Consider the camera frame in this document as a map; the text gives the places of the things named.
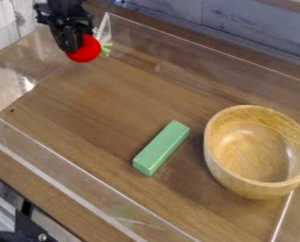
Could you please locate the green rectangular block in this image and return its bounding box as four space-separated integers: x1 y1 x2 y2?
131 120 190 177

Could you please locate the black metal clamp base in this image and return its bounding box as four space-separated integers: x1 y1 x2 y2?
0 211 58 242

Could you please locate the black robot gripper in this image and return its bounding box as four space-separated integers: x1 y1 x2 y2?
34 0 94 54

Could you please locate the clear acrylic enclosure wall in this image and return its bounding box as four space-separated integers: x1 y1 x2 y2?
0 14 300 242

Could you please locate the wooden bowl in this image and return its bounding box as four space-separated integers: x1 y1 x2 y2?
202 105 300 199

